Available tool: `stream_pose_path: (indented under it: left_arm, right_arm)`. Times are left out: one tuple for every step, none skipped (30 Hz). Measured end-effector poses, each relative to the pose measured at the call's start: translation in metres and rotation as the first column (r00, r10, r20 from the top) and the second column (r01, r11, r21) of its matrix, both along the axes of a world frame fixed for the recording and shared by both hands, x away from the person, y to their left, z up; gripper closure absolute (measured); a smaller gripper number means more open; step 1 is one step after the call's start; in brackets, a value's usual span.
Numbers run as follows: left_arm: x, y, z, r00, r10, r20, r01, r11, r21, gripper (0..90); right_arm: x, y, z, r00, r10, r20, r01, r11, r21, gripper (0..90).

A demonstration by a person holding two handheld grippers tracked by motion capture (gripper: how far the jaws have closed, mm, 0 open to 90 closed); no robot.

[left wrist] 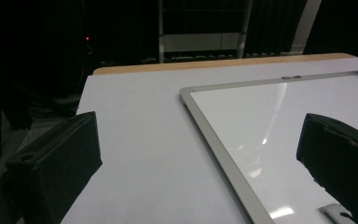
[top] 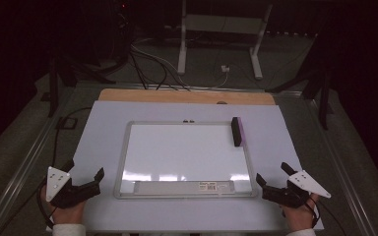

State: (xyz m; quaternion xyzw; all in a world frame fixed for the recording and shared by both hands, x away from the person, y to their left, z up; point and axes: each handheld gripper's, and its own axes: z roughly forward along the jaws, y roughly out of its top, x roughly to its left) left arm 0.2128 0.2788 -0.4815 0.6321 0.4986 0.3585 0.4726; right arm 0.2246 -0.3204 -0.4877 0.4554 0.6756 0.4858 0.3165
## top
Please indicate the person's right hand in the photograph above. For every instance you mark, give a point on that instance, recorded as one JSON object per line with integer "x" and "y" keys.
{"x": 297, "y": 216}

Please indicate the white plug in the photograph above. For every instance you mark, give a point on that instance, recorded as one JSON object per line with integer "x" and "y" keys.
{"x": 225, "y": 69}

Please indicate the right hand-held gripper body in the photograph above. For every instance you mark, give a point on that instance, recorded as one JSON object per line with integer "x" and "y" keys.
{"x": 287, "y": 196}

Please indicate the power strip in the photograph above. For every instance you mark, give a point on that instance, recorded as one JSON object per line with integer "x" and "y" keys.
{"x": 292, "y": 33}

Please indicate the aluminium frame rail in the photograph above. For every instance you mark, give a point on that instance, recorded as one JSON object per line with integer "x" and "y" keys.
{"x": 23, "y": 164}
{"x": 210, "y": 88}
{"x": 344, "y": 177}

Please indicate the black tripod stand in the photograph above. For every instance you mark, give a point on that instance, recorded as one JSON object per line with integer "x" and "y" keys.
{"x": 324, "y": 98}
{"x": 53, "y": 85}

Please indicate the person's left white sleeve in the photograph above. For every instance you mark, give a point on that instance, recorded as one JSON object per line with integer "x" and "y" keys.
{"x": 69, "y": 230}

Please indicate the black and purple whiteboard eraser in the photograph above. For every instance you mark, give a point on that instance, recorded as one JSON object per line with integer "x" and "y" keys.
{"x": 237, "y": 131}

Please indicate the person's white sleeve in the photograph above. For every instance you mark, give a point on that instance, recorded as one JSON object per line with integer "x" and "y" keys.
{"x": 69, "y": 230}
{"x": 300, "y": 232}

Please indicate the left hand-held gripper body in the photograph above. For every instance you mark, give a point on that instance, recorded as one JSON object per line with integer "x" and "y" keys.
{"x": 64, "y": 195}

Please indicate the person's left hand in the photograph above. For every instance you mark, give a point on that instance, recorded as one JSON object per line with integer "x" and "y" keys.
{"x": 69, "y": 214}

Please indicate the large white table sheet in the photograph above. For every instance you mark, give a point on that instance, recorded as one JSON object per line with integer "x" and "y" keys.
{"x": 101, "y": 137}

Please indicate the person's right white sleeve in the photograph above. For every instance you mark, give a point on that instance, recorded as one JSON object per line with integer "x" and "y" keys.
{"x": 300, "y": 232}

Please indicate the dark equipment rack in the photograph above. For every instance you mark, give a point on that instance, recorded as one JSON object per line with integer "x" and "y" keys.
{"x": 123, "y": 29}

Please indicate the silver framed whiteboard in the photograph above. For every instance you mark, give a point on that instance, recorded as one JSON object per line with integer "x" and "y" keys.
{"x": 183, "y": 157}

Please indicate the white metal stand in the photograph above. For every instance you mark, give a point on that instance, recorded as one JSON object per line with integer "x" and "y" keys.
{"x": 182, "y": 49}

